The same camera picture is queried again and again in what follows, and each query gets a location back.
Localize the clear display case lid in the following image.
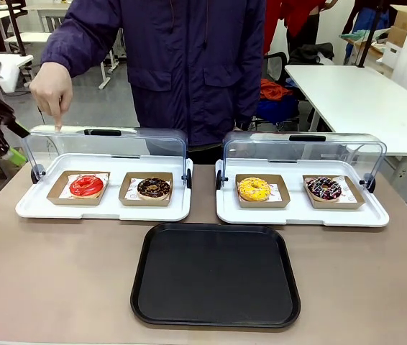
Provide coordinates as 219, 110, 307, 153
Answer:
21, 124, 189, 185
222, 130, 388, 188

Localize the person's left forearm purple sleeve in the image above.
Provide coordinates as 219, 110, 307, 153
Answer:
234, 42, 267, 127

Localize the person's right forearm purple sleeve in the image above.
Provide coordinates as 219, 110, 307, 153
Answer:
40, 14, 99, 78

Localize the cardboard tray under red donut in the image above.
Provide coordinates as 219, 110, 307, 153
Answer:
46, 170, 111, 207

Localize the red glazed donut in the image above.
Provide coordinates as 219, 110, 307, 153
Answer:
69, 174, 105, 199

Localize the cardboard tray under chocolate donut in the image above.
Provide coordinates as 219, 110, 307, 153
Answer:
118, 171, 174, 208

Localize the chocolate glazed donut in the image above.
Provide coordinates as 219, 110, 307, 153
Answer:
137, 177, 172, 201

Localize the black serving tray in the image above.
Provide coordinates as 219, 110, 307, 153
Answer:
129, 222, 301, 330

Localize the yellow glazed donut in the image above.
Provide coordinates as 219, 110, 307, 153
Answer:
237, 176, 272, 202

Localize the cardboard tray under yellow donut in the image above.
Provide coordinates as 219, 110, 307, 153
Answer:
234, 173, 291, 210

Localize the cardboard tray under purple donut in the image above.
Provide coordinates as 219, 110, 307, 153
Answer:
302, 175, 366, 211

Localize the person's right hand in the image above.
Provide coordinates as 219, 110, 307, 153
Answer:
29, 61, 74, 133

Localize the black pole stand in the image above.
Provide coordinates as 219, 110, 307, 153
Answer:
4, 0, 29, 57

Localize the white display case base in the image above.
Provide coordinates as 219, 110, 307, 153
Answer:
15, 152, 193, 222
215, 157, 390, 229

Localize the white background desk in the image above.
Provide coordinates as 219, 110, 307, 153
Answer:
4, 2, 72, 45

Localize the person's torso purple jacket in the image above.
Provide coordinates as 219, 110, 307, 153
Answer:
59, 0, 267, 148

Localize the orange cloth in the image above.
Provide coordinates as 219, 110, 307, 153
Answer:
260, 78, 293, 103

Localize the black office chair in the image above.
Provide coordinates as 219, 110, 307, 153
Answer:
262, 52, 301, 132

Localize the person in red clothes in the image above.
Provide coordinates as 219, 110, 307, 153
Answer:
263, 0, 338, 55

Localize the large white table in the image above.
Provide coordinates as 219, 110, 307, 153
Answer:
284, 64, 407, 157

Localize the white storage box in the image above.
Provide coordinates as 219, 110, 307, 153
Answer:
380, 41, 406, 70

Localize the brown cardboard box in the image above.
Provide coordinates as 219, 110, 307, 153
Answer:
388, 4, 407, 48

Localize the white desk leg frame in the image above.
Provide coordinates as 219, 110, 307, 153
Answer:
98, 28, 126, 90

